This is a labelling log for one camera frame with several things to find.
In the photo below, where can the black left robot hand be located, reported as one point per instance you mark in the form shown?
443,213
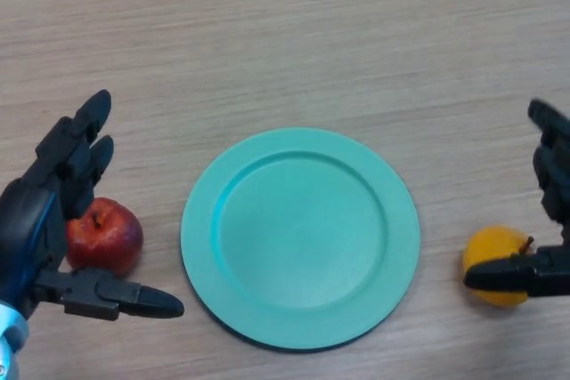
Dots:
26,228

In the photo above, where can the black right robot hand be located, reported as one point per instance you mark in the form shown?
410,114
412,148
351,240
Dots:
554,175

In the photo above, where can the yellow pear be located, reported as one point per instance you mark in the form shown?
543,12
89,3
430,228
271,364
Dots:
490,244

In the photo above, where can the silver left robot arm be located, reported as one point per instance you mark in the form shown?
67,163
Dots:
9,344

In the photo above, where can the green round plate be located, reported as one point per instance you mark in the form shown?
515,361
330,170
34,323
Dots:
298,242

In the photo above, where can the red apple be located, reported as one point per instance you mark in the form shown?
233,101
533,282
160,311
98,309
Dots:
109,242

